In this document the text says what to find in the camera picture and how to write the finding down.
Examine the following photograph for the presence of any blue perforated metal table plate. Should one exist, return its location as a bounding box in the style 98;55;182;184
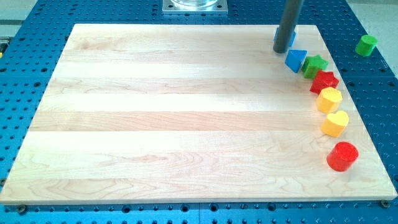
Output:
1;0;397;224

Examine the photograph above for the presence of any yellow hexagon block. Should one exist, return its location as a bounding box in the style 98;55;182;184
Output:
316;87;343;114

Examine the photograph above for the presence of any blue cube block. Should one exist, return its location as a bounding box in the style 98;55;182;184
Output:
274;27;296;47

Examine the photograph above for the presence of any blue triangle block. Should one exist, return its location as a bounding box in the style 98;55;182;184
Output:
285;49;308;73

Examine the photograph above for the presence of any red cylinder block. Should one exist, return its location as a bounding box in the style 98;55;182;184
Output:
326;141;359;172

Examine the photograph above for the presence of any green star block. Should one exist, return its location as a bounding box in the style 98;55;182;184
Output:
302;55;329;79

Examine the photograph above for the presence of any green cylinder block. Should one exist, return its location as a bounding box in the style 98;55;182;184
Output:
355;35;378;57

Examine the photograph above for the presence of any light wooden board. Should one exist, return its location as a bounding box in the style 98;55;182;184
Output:
1;24;397;205

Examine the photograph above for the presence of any yellow heart block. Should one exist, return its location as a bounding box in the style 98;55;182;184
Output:
320;111;349;138

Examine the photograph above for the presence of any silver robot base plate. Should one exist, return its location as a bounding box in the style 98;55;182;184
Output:
162;0;228;15

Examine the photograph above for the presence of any red star block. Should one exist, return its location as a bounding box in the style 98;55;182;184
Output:
310;70;340;95

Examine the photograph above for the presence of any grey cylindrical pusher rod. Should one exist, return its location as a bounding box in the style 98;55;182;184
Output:
273;0;304;54

